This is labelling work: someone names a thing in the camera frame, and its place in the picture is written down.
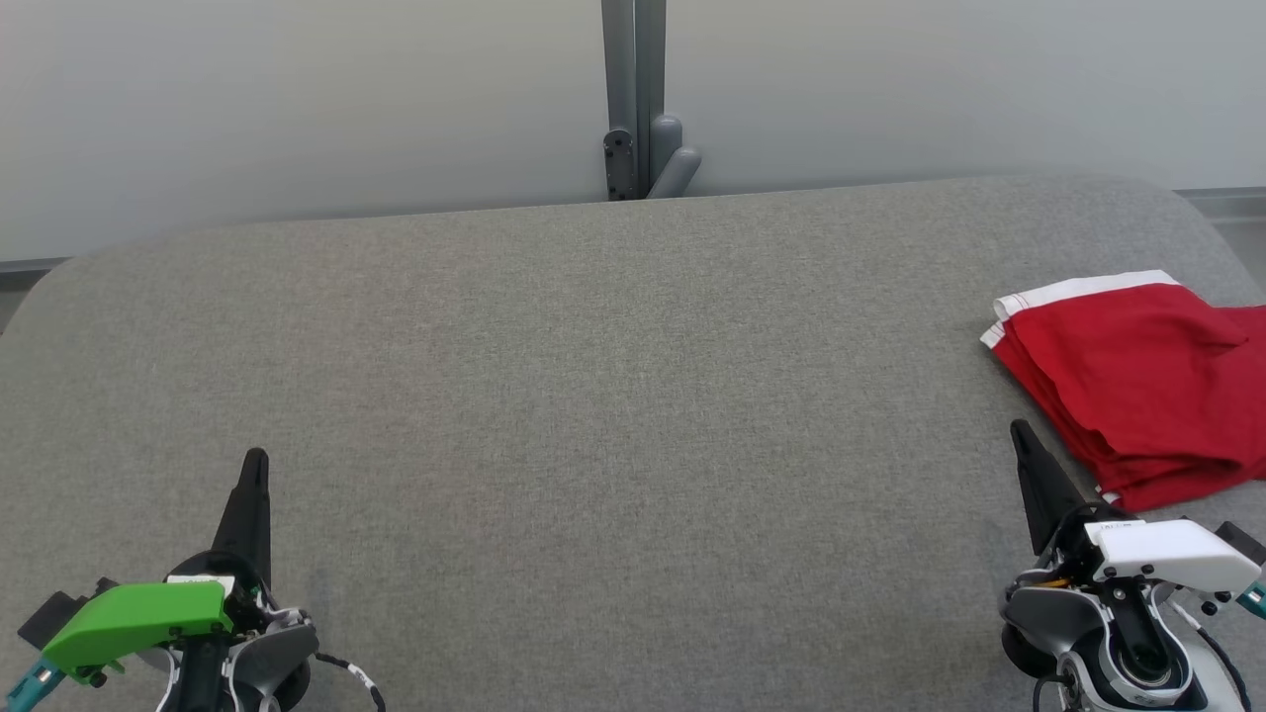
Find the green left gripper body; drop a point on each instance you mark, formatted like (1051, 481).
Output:
(138, 613)

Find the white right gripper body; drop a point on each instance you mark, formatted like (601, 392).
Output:
(1172, 554)

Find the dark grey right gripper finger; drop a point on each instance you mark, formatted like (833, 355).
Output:
(1043, 485)

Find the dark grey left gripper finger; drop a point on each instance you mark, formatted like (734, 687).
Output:
(247, 514)

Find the red Bulls 23 shorts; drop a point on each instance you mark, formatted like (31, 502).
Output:
(1118, 386)

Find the red Bulls 23 jersey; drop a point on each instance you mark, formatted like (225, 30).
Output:
(1254, 321)

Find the grey fabric sofa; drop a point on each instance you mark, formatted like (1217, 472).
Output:
(593, 396)

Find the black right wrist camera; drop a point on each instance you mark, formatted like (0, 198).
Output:
(1244, 544)

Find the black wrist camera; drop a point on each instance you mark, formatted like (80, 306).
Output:
(49, 618)
(1244, 544)

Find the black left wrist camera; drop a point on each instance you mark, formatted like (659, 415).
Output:
(49, 618)

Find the teal right camera connector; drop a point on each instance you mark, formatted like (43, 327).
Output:
(1254, 598)

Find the teal camera connector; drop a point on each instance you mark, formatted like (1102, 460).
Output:
(30, 684)
(1254, 598)

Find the teal left camera connector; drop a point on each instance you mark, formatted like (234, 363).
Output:
(30, 684)

